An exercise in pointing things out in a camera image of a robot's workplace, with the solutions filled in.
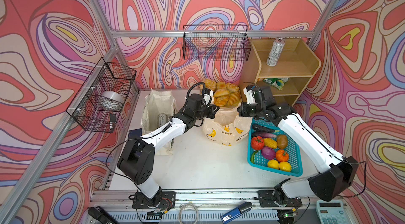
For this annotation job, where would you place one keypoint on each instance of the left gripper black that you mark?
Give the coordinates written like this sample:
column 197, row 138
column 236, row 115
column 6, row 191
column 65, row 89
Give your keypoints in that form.
column 211, row 110

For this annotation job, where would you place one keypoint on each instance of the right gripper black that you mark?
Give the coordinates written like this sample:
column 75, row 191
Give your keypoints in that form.
column 242, row 112

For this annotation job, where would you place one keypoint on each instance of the translucent beige plastic bag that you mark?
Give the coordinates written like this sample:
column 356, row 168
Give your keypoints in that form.
column 227, row 127

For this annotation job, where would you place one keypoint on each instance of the white energy drink can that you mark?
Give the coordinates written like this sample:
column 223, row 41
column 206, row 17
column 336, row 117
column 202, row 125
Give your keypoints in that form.
column 163, row 119

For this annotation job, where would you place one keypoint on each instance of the white canvas tote bag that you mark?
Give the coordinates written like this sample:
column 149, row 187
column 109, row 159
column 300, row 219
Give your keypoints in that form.
column 160, row 106

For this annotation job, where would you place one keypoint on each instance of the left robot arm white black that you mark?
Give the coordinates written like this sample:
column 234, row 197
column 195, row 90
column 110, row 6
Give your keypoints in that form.
column 137, row 158

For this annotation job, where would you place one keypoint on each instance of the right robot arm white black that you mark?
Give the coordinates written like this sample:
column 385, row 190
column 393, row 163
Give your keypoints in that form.
column 335, row 173

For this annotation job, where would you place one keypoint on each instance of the striped croissant bread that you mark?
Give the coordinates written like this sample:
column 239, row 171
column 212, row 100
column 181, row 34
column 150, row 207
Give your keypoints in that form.
column 234, row 99

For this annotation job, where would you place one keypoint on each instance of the sugared bread roll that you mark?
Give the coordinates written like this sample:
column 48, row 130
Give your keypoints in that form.
column 210, row 84

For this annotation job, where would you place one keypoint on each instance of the dark toy eggplant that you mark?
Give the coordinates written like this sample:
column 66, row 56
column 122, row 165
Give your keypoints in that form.
column 260, row 128

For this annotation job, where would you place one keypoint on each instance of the oval bread bun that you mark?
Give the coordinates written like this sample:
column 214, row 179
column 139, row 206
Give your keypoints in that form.
column 221, row 92

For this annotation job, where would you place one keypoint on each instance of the green snack packet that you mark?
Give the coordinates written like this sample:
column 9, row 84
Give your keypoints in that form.
column 278, row 83

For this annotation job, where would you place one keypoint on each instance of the yellow bread tray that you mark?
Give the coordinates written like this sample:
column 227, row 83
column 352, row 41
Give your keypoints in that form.
column 222, row 101

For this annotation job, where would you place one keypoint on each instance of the purple toy eggplant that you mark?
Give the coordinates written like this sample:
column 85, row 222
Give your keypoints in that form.
column 264, row 135

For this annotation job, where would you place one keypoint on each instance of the red toy tomato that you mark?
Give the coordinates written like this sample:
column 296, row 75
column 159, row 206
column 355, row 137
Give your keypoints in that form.
column 257, row 143

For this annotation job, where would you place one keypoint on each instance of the yellow toy corn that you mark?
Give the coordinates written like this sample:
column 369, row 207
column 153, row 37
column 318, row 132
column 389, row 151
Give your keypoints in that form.
column 269, row 142

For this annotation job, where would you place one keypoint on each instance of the brown toy potato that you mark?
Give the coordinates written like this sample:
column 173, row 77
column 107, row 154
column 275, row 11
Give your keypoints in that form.
column 282, row 141

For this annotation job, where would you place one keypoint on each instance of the wooden shelf unit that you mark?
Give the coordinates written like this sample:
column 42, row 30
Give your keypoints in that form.
column 297, row 62

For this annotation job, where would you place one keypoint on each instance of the purple toy onion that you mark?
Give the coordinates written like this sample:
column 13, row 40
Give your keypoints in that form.
column 268, row 153

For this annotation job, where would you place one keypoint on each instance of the orange toy pumpkin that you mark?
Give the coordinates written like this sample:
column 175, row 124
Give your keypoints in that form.
column 282, row 156

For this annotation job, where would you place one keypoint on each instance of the silver pink drink can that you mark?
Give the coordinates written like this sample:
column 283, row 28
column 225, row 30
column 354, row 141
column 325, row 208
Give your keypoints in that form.
column 275, row 53

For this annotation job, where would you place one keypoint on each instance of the yellow toy lemon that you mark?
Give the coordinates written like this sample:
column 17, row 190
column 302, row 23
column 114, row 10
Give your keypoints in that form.
column 285, row 166
column 273, row 164

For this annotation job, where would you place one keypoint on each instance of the teal plastic basket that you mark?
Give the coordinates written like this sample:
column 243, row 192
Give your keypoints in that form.
column 256, row 160

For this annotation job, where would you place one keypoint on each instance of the dark blue notebook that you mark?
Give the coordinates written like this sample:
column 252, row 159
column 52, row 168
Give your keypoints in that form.
column 134, row 134

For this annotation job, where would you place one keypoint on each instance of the yellow toy lemon right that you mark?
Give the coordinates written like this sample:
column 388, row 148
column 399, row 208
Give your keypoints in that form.
column 285, row 166

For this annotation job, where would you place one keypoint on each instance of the silver tape roll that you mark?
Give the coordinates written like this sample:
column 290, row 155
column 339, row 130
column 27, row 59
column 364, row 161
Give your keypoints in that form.
column 111, row 101

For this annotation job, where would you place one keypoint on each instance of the blue black handheld tool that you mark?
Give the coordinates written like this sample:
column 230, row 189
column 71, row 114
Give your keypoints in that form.
column 236, row 212

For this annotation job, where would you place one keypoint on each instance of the white calculator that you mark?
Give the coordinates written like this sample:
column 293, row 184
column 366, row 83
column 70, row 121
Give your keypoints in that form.
column 331, row 212

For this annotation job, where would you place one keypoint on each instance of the black wire basket back wall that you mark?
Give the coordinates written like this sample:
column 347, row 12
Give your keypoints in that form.
column 216, row 42

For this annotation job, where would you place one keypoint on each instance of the black wire basket wall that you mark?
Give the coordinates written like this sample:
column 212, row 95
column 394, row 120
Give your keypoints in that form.
column 106, row 90
column 216, row 42

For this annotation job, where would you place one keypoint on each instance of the black wire basket left wall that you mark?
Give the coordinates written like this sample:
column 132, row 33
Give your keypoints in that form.
column 106, row 90

